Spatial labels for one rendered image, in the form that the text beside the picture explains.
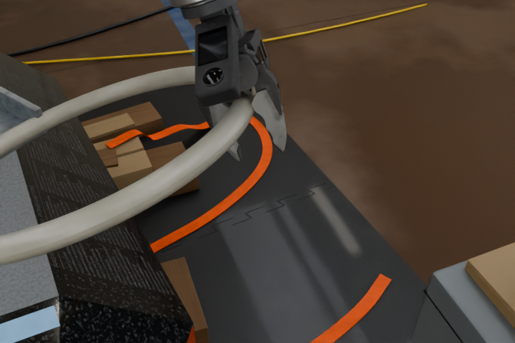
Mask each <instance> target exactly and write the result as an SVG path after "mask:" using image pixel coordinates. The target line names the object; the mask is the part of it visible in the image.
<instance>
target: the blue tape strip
mask: <svg viewBox="0 0 515 343"><path fill-rule="evenodd" d="M58 326H60V323H59V320H58V317H57V313H56V310H55V307H54V305H53V306H51V307H48V308H46V309H42V310H39V311H36V312H33V313H31V314H28V315H24V316H22V317H20V318H16V319H13V320H11V321H8V322H5V323H2V324H0V343H14V342H17V341H20V340H22V339H25V338H28V337H31V336H33V335H36V334H39V333H42V332H45V331H47V330H50V329H53V328H56V327H58Z"/></svg>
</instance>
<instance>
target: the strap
mask: <svg viewBox="0 0 515 343"><path fill-rule="evenodd" d="M250 124H251V125H252V126H253V127H254V128H255V129H256V130H257V132H258V134H259V136H260V137H261V141H262V145H263V152H262V156H261V160H260V161H259V163H258V165H257V167H256V169H255V170H254V171H253V173H252V174H251V175H250V176H249V178H248V179H247V180H246V181H245V182H244V183H243V184H242V185H241V186H240V187H238V188H237V189H236V190H235V191H234V192H233V193H231V194H230V195H229V196H228V197H226V199H224V200H223V201H222V202H221V203H219V204H218V205H216V206H215V207H214V208H212V209H211V210H210V211H208V212H206V213H205V214H203V215H202V216H201V217H199V218H197V219H196V220H194V221H193V222H191V223H189V224H187V225H185V226H184V227H181V228H179V229H178V230H176V231H174V232H172V233H171V234H169V235H167V236H165V237H163V238H162V239H160V240H157V241H156V242H154V243H152V244H150V246H151V248H152V249H153V252H154V253H156V252H157V251H159V250H161V249H163V248H164V247H167V246H168V245H170V244H171V243H174V242H176V241H177V240H179V239H181V238H183V237H185V236H186V235H188V234H190V233H192V232H193V231H195V230H197V229H199V228H200V227H202V226H204V225H205V224H207V223H208V222H209V221H211V220H213V219H214V218H216V217H217V216H218V215H219V214H221V213H222V212H224V211H225V210H227V209H228V208H229V207H230V206H232V205H233V204H234V203H235V202H236V201H237V200H239V199H240V198H241V197H242V196H243V195H244V194H246V193H247V192H248V191H249V190H250V189H251V188H252V187H253V186H254V185H255V184H256V183H257V181H258V180H259V179H260V178H261V176H262V175H263V174H264V172H265V171H266V169H267V167H268V166H269V163H270V161H271V156H272V142H271V137H270V136H269V134H268V132H267V130H266V129H265V127H264V126H263V125H262V124H261V122H259V121H258V120H257V119H256V118H254V117H253V116H252V118H251V121H250ZM208 127H210V126H209V125H208V123H207V122H204V123H202V124H199V125H184V124H178V125H175V126H171V127H169V128H167V129H164V130H163V131H161V132H158V133H155V134H152V135H149V136H147V135H146V134H144V133H142V132H140V131H138V130H136V129H133V130H130V131H128V132H125V133H124V134H122V135H120V136H117V137H116V138H115V139H112V140H110V141H109V142H107V143H105V145H107V146H109V147H110V148H111V149H112V148H114V147H116V146H118V145H119V144H121V143H123V142H125V141H126V140H128V139H131V138H132V137H134V136H137V135H140V134H142V135H143V136H145V137H147V138H149V139H151V140H157V139H161V138H164V137H166V136H169V135H171V134H173V133H174V132H178V131H180V130H183V129H207V128H208ZM390 282H391V279H390V278H388V277H386V276H383V275H382V274H379V276H378V278H377V279H376V281H375V282H374V283H373V285H372V286H371V288H370V289H369V291H368V292H367V293H366V295H365V296H364V297H363V298H362V299H361V300H360V302H359V303H358V304H357V305H356V306H355V307H354V308H353V309H352V310H350V311H349V312H348V313H347V314H346V315H345V316H344V317H342V318H341V319H340V320H339V321H338V322H337V323H336V324H334V325H333V326H332V327H330V328H329V329H328V330H326V331H325V332H324V333H323V334H322V335H320V336H319V337H317V338H315V339H314V340H313V341H312V342H310V343H334V341H336V340H337V339H338V338H340V337H341V336H342V335H344V334H345V333H346V332H347V331H349V330H350V329H351V328H352V327H353V326H354V325H355V324H356V323H357V322H358V321H359V320H360V319H361V318H362V317H363V316H364V315H365V314H366V313H367V312H368V311H369V310H370V309H371V308H372V307H373V306H374V305H375V304H376V302H377V301H378V300H379V298H380V296H381V295H382V294H383V292H384V291H385V289H386V287H387V286H388V284H389V283H390Z"/></svg>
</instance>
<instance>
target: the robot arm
mask: <svg viewBox="0 0 515 343"><path fill-rule="evenodd" d="M238 1H239V0H169V2H170V5H171V6H172V7H174V8H180V9H181V11H182V14H183V17H184V19H194V18H200V21H201V24H197V25H196V26H195V97H196V99H197V100H198V107H199V109H200V111H201V113H202V115H203V116H204V118H205V120H206V122H207V123H208V125H209V126H210V128H211V129H213V128H214V127H215V126H216V125H217V124H218V122H219V121H220V120H221V119H222V118H223V116H224V115H225V114H226V112H227V111H228V110H229V108H230V107H231V103H229V102H228V101H232V100H236V99H238V98H239V97H240V96H241V92H242V91H243V92H244V93H246V94H247V95H248V94H250V93H251V90H252V87H253V86H254V85H255V88H256V91H257V92H256V94H255V96H254V99H253V101H252V103H251V105H252V106H253V108H254V111H255V112H256V113H258V114H260V115H261V116H262V117H263V119H264V121H265V123H266V129H267V130H268V131H269V132H270V133H271V135H272V137H273V144H274V145H275V146H276V147H277V148H278V149H279V150H280V151H281V152H283V151H284V149H285V145H286V140H287V130H286V124H285V118H284V111H283V107H282V104H281V99H280V87H279V84H278V82H277V78H276V77H275V76H274V74H273V73H272V72H271V71H270V70H268V68H269V66H270V62H269V59H268V56H267V52H266V50H265V47H264V43H263V41H262V38H261V34H260V32H259V29H258V28H255V29H251V30H249V31H247V30H245V27H244V23H243V21H242V18H241V14H240V11H239V9H238V5H237V2H238ZM260 43H261V44H260ZM261 48H262V49H261ZM258 49H259V51H260V54H261V58H262V61H261V59H260V56H259V53H258ZM262 50H263V52H264V54H263V52H262ZM264 57H265V59H264ZM228 152H229V153H230V154H231V155H232V156H233V157H234V158H235V159H236V160H237V161H241V160H242V157H241V147H240V145H239V144H238V142H237V141H236V142H235V143H234V144H233V145H232V146H231V148H230V149H229V150H228Z"/></svg>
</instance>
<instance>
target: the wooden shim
mask: <svg viewBox="0 0 515 343"><path fill-rule="evenodd" d="M133 126H135V123H134V121H133V120H132V119H131V118H130V116H129V114H128V113H124V114H122V115H119V116H114V117H112V118H109V119H105V120H103V121H100V122H96V123H93V124H90V125H88V126H84V129H85V131H86V133H87V134H88V136H89V138H90V140H94V139H98V138H100V137H103V136H107V135H109V134H112V133H115V132H119V131H121V130H124V129H128V128H130V127H133Z"/></svg>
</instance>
